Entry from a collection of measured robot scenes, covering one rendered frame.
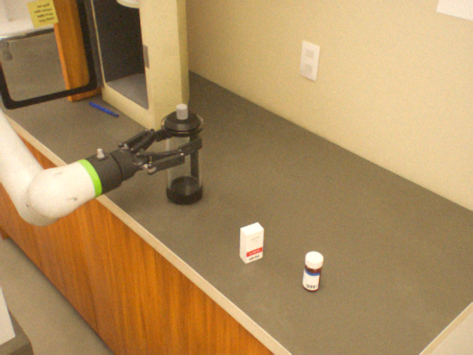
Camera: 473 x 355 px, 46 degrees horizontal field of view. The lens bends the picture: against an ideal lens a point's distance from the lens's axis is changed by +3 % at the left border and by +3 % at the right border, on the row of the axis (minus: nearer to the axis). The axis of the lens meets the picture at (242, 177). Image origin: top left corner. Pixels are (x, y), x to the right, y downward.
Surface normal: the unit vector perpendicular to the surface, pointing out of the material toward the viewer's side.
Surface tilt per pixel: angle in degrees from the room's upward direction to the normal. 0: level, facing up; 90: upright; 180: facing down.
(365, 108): 90
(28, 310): 0
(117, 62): 90
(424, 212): 0
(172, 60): 90
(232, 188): 0
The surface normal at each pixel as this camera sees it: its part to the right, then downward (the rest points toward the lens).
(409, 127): -0.73, 0.38
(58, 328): 0.02, -0.82
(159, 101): 0.68, 0.43
